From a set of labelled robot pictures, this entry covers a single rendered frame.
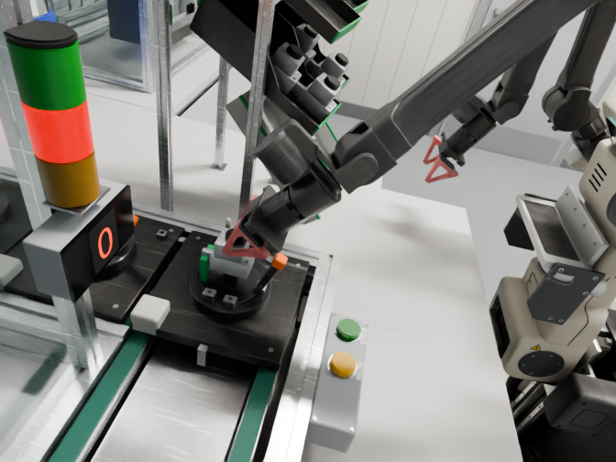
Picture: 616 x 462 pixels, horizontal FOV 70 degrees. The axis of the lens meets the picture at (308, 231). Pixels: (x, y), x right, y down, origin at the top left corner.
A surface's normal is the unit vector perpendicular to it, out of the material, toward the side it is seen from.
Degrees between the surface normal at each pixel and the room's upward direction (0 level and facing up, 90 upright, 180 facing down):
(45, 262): 90
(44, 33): 0
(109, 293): 0
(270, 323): 0
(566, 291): 90
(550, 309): 90
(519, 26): 74
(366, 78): 90
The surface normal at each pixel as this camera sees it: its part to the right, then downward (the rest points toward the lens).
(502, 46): 0.04, 0.40
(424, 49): -0.15, 0.61
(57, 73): 0.62, 0.58
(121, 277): 0.18, -0.76
